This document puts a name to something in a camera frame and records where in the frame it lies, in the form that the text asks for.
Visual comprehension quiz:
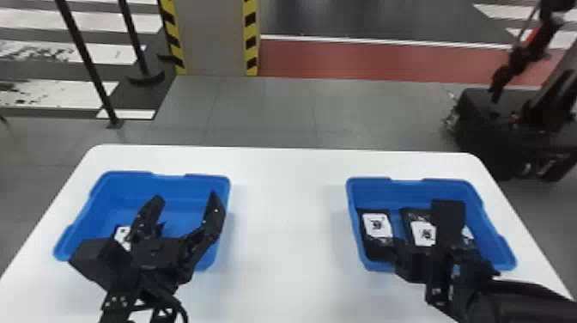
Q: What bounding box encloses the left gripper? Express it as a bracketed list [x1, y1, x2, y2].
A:
[128, 190, 228, 300]

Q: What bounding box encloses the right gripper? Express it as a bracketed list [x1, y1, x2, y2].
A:
[425, 198, 501, 308]

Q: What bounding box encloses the black part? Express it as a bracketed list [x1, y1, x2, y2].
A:
[398, 206, 437, 254]
[356, 207, 398, 263]
[112, 224, 137, 253]

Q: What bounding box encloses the blue tray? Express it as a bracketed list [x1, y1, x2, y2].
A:
[52, 169, 233, 272]
[345, 176, 518, 273]

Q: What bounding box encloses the grey pillar with striped edges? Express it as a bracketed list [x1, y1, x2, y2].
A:
[157, 0, 263, 76]

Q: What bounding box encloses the black post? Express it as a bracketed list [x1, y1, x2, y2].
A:
[117, 0, 167, 87]
[53, 0, 126, 130]

